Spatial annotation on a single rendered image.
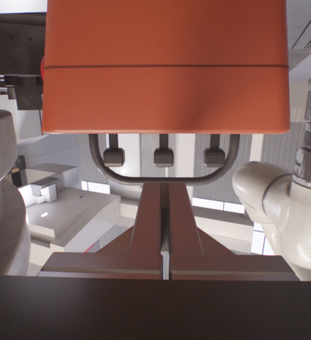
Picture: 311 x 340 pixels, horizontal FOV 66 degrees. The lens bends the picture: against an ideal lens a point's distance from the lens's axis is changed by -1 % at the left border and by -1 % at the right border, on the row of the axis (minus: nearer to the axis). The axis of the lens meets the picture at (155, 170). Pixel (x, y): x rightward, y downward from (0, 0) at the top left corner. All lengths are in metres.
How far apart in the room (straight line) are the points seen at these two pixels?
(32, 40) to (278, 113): 1.23
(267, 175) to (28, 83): 1.21
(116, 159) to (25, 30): 1.13
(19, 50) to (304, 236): 1.26
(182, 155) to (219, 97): 3.09
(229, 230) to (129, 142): 1.82
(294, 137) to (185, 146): 10.77
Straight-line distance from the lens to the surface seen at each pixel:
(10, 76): 1.34
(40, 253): 3.26
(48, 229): 3.09
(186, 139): 3.22
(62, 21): 0.21
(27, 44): 1.34
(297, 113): 13.56
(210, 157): 0.26
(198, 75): 0.19
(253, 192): 0.54
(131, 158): 3.58
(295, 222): 0.46
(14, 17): 1.45
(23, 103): 1.44
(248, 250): 3.47
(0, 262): 1.41
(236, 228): 3.32
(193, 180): 0.33
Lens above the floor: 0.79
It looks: 16 degrees up
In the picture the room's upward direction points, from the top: 180 degrees clockwise
